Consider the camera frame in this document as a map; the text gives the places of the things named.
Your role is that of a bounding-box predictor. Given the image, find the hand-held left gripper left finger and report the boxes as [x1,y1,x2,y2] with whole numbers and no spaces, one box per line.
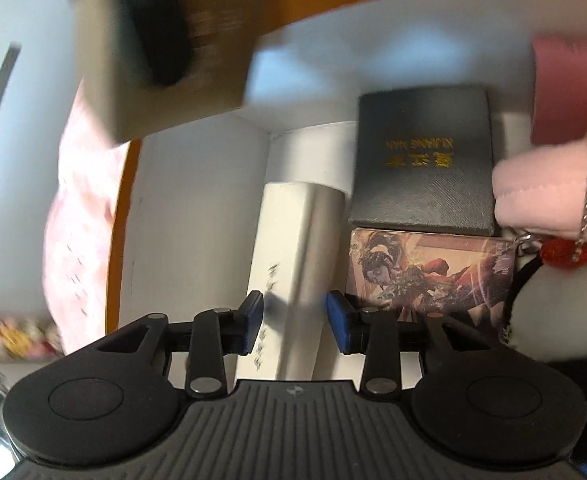
[96,290,265,401]

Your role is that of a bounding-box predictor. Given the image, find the brown cardboard box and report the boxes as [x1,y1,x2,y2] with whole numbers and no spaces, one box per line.
[76,0,274,143]

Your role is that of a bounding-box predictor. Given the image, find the red bead charm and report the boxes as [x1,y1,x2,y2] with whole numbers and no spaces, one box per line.
[541,237,587,271]

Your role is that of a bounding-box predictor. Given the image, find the long white box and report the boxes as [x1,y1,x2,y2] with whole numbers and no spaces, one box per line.
[233,182,349,381]

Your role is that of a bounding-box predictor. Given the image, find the dark pink object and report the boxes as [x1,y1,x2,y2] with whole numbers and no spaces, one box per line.
[531,35,587,146]

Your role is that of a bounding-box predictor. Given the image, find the dark grey box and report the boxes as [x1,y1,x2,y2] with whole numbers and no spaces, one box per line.
[348,84,497,237]

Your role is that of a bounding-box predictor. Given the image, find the white plush toy black hat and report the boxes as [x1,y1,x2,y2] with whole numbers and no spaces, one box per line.
[503,255,587,361]

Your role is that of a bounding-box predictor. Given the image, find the orange storage box white inside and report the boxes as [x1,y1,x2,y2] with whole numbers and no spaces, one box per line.
[106,0,587,391]

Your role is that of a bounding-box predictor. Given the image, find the pink plush toy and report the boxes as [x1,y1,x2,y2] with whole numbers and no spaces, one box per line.
[491,107,587,246]

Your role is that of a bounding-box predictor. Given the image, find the illustrated card box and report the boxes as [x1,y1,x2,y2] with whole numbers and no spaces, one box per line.
[346,227,519,351]

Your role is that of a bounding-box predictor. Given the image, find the row of colourful trinkets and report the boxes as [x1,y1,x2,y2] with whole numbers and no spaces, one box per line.
[0,312,64,361]

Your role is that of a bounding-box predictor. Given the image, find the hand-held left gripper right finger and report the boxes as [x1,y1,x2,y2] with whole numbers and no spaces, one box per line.
[326,290,494,401]

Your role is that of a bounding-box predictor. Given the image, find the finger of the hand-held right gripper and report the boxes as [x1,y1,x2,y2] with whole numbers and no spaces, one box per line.
[108,0,196,88]

